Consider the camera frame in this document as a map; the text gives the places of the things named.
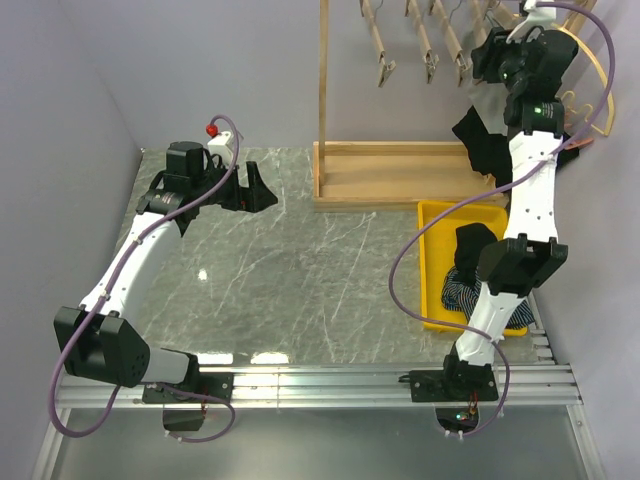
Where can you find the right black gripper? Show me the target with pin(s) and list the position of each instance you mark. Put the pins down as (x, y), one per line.
(485, 55)

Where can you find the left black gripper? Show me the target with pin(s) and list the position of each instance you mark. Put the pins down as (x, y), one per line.
(250, 199)

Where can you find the striped navy underwear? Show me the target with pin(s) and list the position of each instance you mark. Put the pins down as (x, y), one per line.
(462, 295)

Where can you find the wooden clip hanger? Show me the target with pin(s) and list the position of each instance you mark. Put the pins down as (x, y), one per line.
(385, 66)
(429, 58)
(495, 12)
(453, 45)

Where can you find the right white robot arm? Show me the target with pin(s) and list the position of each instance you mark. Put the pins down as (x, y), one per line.
(530, 251)

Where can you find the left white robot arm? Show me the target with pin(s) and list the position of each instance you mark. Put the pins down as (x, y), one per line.
(98, 337)

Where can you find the black hanging underwear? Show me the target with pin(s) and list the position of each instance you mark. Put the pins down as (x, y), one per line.
(488, 154)

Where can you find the gold semicircle clip hanger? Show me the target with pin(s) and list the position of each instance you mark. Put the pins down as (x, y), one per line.
(572, 26)

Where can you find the black underwear in tray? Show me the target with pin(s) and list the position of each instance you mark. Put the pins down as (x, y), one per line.
(471, 240)

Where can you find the pink clothespin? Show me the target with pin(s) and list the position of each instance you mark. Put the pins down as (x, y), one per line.
(579, 143)

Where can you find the wooden drying rack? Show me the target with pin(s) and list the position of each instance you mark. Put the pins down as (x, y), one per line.
(385, 176)

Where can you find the yellow plastic tray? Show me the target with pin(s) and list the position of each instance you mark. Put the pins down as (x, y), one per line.
(437, 247)

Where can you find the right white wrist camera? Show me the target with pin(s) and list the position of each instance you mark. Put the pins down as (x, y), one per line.
(534, 14)

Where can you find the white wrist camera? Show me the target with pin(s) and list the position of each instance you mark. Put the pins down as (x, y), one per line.
(222, 143)
(534, 14)

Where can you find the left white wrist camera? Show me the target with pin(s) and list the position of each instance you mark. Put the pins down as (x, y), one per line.
(222, 143)

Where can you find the aluminium mounting rail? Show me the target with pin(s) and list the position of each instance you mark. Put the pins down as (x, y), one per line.
(313, 364)

